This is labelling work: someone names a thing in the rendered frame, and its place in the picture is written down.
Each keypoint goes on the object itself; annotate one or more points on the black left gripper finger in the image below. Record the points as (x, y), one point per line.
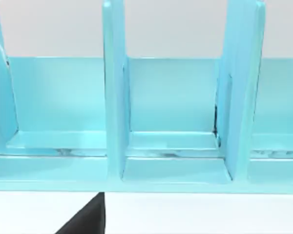
(90, 218)

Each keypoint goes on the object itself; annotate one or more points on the light blue rack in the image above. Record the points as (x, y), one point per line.
(166, 104)

